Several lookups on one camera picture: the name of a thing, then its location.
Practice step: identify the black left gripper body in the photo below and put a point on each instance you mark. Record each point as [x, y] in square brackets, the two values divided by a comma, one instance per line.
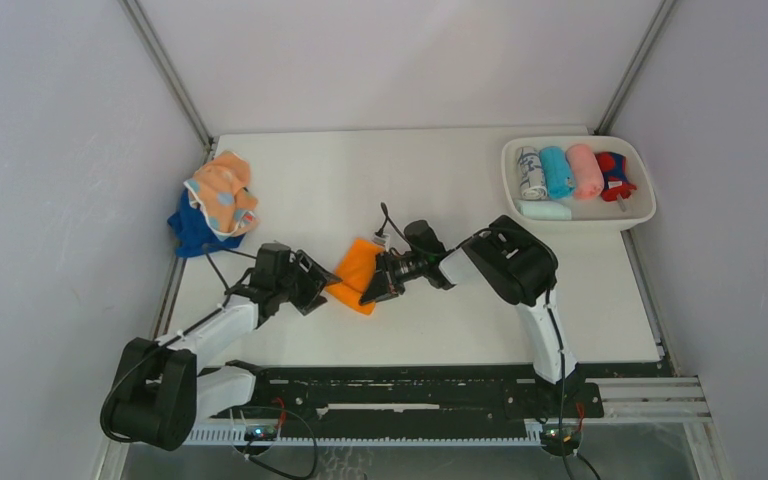
[282, 287]

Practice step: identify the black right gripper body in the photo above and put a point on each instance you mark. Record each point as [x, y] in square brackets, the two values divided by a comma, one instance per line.
[406, 268]

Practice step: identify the orange towel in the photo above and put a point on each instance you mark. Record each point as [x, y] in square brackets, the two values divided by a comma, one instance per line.
[355, 271]

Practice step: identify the light mint green towel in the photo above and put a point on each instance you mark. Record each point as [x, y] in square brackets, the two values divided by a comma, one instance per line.
[544, 210]

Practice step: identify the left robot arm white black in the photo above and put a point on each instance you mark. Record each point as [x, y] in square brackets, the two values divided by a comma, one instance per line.
[163, 387]

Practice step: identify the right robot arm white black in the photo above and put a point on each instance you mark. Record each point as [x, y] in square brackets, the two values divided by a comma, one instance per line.
[520, 268]

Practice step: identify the peach patterned towel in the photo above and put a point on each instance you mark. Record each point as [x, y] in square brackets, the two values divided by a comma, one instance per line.
[218, 191]

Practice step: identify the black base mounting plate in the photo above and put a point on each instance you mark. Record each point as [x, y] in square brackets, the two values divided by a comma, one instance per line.
[406, 426]

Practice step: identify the white patterned rolled towel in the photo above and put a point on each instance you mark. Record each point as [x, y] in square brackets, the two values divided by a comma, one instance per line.
[532, 182]

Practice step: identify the cyan rolled towel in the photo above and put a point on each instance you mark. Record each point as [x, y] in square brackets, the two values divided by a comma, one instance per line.
[560, 181]

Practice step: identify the pink rolled towel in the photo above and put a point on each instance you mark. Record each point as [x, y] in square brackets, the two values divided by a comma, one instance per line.
[588, 178]

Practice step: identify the red blue rolled towel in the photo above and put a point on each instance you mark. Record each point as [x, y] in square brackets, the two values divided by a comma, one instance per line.
[616, 183]

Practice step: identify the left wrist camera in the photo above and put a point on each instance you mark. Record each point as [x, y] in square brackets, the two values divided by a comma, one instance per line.
[272, 262]

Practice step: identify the white slotted cable duct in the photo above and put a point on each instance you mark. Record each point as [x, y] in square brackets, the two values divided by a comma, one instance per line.
[524, 434]

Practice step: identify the right corner aluminium post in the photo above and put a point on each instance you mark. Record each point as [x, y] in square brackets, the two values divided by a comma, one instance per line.
[654, 31]

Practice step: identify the corner aluminium post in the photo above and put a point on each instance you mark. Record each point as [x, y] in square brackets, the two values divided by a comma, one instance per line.
[158, 54]
[654, 31]

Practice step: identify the aluminium frame rail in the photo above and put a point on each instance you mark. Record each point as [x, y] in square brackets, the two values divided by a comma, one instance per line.
[656, 401]

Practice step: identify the left corner aluminium post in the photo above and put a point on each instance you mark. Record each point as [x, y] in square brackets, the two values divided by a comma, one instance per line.
[158, 54]

